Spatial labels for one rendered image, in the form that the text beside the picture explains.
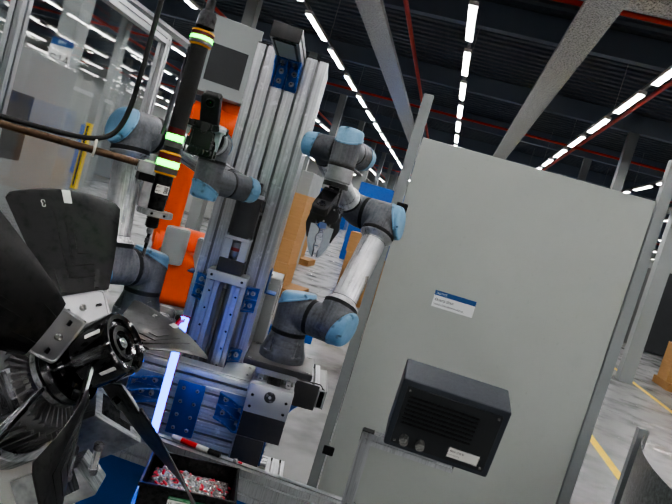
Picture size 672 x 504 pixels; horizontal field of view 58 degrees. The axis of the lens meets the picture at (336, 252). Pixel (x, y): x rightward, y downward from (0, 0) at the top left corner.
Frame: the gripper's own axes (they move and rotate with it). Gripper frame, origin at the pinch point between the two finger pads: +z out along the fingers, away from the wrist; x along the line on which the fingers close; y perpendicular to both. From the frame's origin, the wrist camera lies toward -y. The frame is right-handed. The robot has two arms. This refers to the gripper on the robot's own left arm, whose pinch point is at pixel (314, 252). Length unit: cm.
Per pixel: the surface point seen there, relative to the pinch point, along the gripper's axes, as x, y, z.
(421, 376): -36.0, -18.4, 19.4
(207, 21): 24, -52, -40
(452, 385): -44, -18, 19
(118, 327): 22, -60, 19
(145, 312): 30.2, -29.3, 22.8
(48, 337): 29, -69, 21
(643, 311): -450, 962, 9
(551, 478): -120, 129, 80
